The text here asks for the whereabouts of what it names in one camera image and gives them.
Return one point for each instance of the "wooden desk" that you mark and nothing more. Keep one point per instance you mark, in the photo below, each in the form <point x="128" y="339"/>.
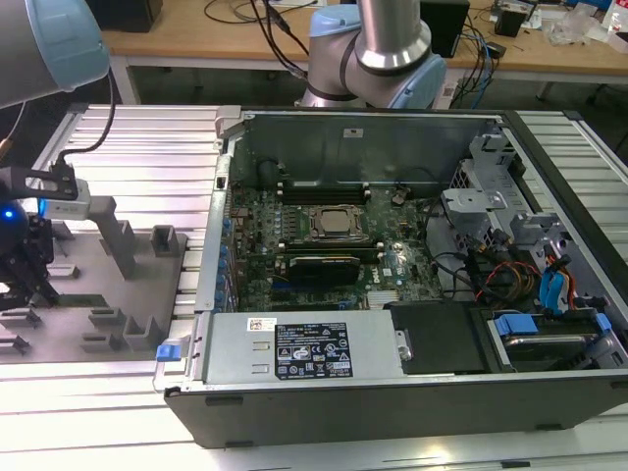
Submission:
<point x="196" y="46"/>

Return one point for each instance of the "silver power supply unit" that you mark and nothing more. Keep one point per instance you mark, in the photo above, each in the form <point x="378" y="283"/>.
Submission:
<point x="235" y="343"/>

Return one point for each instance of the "small black adapter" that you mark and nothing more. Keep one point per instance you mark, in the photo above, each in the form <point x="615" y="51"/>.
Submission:
<point x="494" y="50"/>

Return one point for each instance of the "black NVIDIA graphics card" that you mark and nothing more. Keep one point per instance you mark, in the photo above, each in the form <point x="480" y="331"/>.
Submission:
<point x="321" y="269"/>

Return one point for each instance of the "white red box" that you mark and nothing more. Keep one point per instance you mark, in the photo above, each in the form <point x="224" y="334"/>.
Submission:
<point x="619" y="19"/>

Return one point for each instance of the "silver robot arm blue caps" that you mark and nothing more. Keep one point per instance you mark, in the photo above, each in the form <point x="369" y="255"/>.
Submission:
<point x="29" y="44"/>

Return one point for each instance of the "black open PC case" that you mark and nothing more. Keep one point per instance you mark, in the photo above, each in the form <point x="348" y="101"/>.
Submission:
<point x="343" y="417"/>

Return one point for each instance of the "silver CPU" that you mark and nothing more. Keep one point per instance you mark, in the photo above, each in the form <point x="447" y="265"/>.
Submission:
<point x="333" y="221"/>

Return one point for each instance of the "grey parts rack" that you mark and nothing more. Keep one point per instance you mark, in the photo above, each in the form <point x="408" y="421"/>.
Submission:
<point x="122" y="294"/>

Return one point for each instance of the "large black equipment box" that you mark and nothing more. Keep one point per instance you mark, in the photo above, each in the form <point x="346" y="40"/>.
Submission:
<point x="132" y="15"/>

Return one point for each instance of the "small black box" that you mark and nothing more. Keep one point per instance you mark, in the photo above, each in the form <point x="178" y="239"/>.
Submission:
<point x="510" y="22"/>

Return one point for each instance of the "green motherboard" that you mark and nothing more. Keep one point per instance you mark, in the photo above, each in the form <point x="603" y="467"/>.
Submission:
<point x="255" y="230"/>

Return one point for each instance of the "black speaker box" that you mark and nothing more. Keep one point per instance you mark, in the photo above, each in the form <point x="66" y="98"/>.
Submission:
<point x="446" y="27"/>

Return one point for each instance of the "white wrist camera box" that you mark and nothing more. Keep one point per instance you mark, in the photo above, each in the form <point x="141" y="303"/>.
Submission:
<point x="68" y="206"/>

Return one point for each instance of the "clear plastic bags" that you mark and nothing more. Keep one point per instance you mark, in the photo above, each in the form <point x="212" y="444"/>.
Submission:
<point x="579" y="24"/>

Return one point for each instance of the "black plastic shroud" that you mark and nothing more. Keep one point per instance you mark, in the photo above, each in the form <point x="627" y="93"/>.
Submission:
<point x="441" y="338"/>

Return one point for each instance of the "blue case latch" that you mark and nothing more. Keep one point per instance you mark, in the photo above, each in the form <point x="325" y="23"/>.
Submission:
<point x="167" y="353"/>

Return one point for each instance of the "hard disk in blue carrier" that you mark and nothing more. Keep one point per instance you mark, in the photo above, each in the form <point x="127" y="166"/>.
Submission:
<point x="515" y="326"/>

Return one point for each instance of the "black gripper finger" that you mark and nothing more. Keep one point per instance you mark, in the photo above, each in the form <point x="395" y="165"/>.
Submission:
<point x="46" y="289"/>
<point x="10" y="297"/>

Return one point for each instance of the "grey metal drive cage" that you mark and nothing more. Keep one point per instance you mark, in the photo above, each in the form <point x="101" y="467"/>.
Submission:
<point x="471" y="201"/>

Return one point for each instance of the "silver finned heatsink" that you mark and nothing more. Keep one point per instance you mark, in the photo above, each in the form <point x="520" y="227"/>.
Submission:
<point x="382" y="299"/>

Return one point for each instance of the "coin cell battery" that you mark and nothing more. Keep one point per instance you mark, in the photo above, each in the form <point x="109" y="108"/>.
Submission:
<point x="398" y="196"/>

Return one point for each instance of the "RAM slot with white latches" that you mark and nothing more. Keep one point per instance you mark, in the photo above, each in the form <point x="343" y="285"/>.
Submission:
<point x="324" y="195"/>
<point x="324" y="185"/>

